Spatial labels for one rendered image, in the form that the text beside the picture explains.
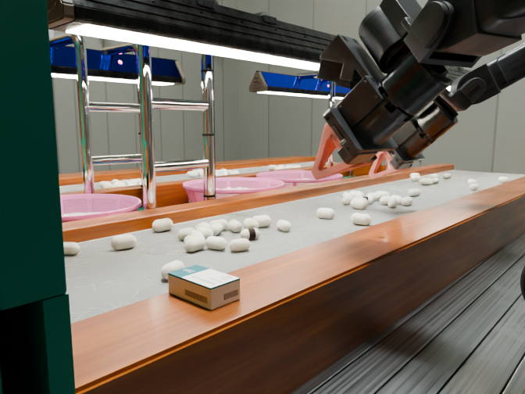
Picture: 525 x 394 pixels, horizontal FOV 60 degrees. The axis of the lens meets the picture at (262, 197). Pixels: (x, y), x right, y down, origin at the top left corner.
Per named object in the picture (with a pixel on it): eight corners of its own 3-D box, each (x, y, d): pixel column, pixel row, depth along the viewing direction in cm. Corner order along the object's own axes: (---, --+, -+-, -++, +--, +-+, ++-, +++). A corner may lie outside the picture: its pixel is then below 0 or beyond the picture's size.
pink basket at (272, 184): (296, 213, 129) (297, 179, 127) (262, 233, 104) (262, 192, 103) (212, 206, 138) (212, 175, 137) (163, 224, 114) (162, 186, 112)
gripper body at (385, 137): (318, 117, 55) (361, 72, 50) (362, 118, 62) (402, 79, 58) (347, 160, 53) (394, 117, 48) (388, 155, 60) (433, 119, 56)
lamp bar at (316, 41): (350, 68, 97) (351, 33, 96) (61, 18, 52) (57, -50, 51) (319, 71, 103) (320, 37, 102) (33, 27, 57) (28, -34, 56)
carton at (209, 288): (240, 299, 41) (240, 277, 40) (211, 310, 38) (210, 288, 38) (197, 283, 45) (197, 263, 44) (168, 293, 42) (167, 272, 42)
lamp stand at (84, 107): (158, 222, 116) (152, 40, 109) (83, 236, 102) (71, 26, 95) (119, 213, 129) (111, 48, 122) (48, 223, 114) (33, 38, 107)
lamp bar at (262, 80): (356, 98, 206) (357, 82, 205) (264, 91, 160) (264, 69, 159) (341, 99, 211) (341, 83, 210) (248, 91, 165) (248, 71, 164)
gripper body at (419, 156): (376, 141, 89) (405, 115, 85) (400, 139, 96) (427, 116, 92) (396, 167, 87) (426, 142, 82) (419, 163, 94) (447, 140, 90)
